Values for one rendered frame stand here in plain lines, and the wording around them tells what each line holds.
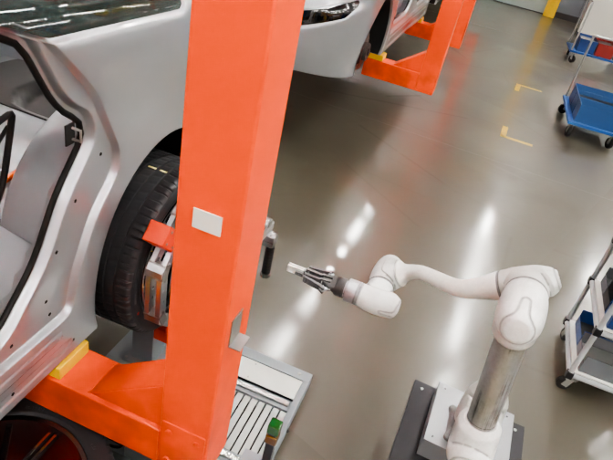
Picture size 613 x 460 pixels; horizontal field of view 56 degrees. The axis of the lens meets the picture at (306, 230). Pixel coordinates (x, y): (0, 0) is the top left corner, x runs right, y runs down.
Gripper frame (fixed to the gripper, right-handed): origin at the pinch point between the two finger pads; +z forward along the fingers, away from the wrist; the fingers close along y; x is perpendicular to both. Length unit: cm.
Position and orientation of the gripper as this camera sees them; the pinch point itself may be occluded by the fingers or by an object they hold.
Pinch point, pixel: (296, 269)
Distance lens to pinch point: 221.1
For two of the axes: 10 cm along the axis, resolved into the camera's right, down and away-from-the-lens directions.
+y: 3.4, -4.8, 8.1
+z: -9.2, -3.4, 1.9
